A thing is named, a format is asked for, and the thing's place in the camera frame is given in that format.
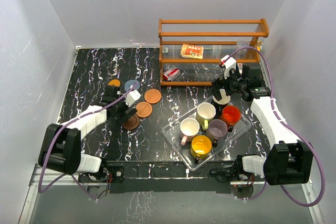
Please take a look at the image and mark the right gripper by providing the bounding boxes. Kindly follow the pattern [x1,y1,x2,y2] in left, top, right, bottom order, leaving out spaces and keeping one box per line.
[210,66,247,101]

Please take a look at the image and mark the light wooden coaster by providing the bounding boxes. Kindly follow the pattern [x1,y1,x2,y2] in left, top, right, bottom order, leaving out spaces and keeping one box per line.
[135,102,153,118]
[144,89,162,104]

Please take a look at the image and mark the pale green mug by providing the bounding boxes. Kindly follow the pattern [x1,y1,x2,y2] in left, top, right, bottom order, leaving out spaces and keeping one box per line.
[195,102,216,131]

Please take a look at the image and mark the pink mug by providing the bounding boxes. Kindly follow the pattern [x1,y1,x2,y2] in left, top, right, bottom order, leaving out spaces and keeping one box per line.
[180,118,200,146]

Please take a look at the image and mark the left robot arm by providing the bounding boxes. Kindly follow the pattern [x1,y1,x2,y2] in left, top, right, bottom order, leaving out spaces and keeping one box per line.
[38,82,141,182]

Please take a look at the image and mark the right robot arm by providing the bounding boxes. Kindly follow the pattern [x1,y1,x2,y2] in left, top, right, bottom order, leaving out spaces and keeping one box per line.
[212,62,313,185]

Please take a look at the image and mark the blue paper coaster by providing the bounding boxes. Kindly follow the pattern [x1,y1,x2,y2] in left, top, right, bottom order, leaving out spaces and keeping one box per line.
[124,79,140,91]

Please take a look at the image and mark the orange round paper coaster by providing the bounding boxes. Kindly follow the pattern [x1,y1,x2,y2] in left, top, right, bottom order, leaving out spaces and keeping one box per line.
[108,79,121,87]

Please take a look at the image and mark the clear plastic cup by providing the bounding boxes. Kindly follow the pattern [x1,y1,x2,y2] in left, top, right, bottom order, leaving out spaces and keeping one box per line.
[236,39,250,58]

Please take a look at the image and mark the black and white mug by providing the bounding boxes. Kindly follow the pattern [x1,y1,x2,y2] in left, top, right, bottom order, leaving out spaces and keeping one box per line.
[212,89,230,109]

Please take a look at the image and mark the orange mug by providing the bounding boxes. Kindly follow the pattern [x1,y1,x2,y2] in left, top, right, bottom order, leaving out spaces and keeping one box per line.
[219,105,241,132]

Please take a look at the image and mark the wooden shelf rack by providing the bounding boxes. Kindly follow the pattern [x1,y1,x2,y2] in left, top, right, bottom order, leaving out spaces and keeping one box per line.
[158,18,269,86]

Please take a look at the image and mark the orange snack packet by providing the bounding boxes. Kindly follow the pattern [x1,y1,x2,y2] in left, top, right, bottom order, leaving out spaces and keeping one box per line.
[180,44,204,59]

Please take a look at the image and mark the purple mug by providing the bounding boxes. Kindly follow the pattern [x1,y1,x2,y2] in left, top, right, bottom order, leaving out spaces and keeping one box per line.
[205,119,228,147]

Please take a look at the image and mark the red and white can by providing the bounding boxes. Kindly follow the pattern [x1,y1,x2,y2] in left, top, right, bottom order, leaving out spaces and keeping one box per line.
[163,67,180,81]

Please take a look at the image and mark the clear plastic tray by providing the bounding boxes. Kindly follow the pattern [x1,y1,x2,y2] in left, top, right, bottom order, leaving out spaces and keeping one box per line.
[162,107,251,171]

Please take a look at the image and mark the yellow mug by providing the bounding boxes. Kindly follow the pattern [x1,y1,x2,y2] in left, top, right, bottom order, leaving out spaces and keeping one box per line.
[190,135,212,164]

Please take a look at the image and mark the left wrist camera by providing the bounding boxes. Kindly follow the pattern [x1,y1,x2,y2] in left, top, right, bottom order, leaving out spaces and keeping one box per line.
[125,90,141,108]

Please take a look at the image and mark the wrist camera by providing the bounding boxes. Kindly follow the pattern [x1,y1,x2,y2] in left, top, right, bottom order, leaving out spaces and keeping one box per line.
[219,55,237,79]
[125,90,141,108]

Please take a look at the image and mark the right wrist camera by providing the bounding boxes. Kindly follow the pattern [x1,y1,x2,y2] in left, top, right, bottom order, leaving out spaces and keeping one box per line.
[219,55,237,79]

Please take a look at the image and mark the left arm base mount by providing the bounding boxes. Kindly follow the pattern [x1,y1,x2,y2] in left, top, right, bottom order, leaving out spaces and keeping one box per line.
[76,165,125,204]

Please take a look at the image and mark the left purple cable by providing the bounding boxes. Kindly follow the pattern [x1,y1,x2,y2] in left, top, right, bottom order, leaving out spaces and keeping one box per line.
[38,81,140,201]

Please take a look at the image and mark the purple cable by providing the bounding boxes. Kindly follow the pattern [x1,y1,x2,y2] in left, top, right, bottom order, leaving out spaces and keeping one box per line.
[38,81,140,201]
[224,46,326,207]

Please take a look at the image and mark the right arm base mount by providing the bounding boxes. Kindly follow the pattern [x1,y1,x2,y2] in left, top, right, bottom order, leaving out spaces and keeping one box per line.
[209,165,267,203]

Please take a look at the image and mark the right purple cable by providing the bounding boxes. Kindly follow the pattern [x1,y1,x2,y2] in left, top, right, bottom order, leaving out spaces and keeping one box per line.
[224,46,326,207]

